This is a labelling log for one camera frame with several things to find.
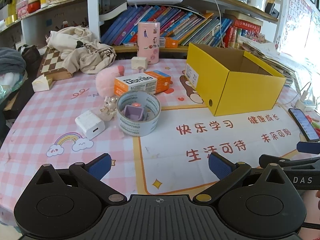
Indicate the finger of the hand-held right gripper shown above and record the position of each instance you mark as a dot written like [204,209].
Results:
[308,146]
[280,160]

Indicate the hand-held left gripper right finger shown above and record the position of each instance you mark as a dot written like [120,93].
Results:
[220,167]

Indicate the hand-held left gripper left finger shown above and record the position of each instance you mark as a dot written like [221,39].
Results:
[101,166]

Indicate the white charger plug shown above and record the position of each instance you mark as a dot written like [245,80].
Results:
[88,125]

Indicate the grey adhesive tape roll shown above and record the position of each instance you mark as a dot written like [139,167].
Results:
[136,127]

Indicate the small purple plastic item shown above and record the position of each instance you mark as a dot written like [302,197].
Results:
[133,112]

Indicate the yellow cardboard box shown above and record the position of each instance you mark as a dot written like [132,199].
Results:
[240,92]

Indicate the pink plush toy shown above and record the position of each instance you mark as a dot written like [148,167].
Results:
[106,80]

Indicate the orange white toothpaste box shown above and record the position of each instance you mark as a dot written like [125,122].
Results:
[140,82]

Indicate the pink checked desktop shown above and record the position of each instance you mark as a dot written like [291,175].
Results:
[50,120]

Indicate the green plastic stick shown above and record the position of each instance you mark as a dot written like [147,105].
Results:
[316,125]

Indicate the black smartphone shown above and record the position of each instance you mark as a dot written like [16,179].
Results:
[303,123]

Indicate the red plastic item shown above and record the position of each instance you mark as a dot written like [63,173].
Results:
[310,118]

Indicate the stack of papers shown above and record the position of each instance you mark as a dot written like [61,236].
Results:
[272,60]

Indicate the cream wedge block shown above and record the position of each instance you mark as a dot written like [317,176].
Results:
[40,85]

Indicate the small purple hourglass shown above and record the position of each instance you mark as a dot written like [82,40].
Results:
[140,70]

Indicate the small cream cube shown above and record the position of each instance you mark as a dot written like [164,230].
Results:
[138,62]

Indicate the wooden chessboard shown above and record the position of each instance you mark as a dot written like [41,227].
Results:
[51,62]

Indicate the beige cloth bag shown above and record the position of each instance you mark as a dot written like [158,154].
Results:
[80,50]

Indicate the black bag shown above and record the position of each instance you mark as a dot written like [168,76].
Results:
[31,53]

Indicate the pink sticker canister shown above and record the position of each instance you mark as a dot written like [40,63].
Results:
[148,42]

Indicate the small orange box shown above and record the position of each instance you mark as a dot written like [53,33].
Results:
[171,42]

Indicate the grey blanket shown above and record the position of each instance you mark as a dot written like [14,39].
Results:
[11,61]

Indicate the small black device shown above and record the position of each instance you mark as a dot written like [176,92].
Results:
[271,9]

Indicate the row of colourful books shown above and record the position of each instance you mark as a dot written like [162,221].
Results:
[190,27]

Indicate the wooden bookshelf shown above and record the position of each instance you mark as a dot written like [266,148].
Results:
[93,7]

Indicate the red jar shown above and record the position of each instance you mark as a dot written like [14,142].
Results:
[33,7]

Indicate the white lamp bar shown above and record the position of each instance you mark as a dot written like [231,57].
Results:
[153,1]

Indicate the wall poster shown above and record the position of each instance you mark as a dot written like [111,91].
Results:
[296,15]

